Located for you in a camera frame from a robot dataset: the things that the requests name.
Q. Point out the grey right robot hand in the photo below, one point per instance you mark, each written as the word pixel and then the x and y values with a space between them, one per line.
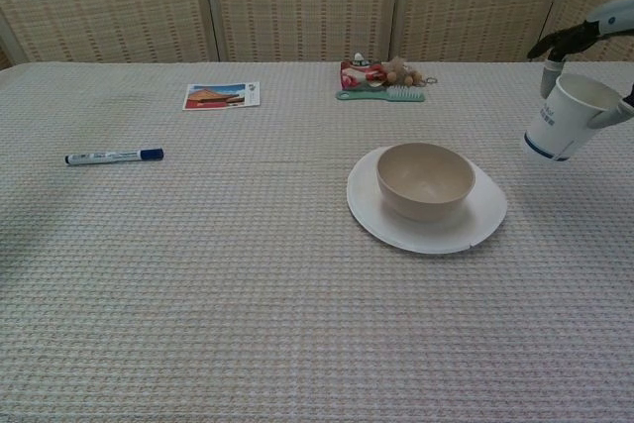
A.
pixel 611 19

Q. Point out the white paper cup blue print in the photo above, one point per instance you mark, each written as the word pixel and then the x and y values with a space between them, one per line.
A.
pixel 550 131

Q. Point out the small beige bowl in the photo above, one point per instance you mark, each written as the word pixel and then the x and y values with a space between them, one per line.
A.
pixel 421 205

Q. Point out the white paper plate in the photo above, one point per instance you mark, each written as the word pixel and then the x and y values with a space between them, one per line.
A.
pixel 446 237

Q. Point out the green plastic brush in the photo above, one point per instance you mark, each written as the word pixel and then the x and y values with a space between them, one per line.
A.
pixel 366 95

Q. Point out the red snack packet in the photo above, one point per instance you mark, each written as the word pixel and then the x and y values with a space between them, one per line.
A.
pixel 354 75

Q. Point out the red palace postcard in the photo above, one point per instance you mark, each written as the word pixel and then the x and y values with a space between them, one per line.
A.
pixel 218 97

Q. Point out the beige waffle tablecloth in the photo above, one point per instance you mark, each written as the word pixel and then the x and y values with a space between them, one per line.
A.
pixel 247 334

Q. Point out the blue whiteboard marker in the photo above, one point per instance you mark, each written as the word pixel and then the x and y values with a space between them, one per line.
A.
pixel 109 156

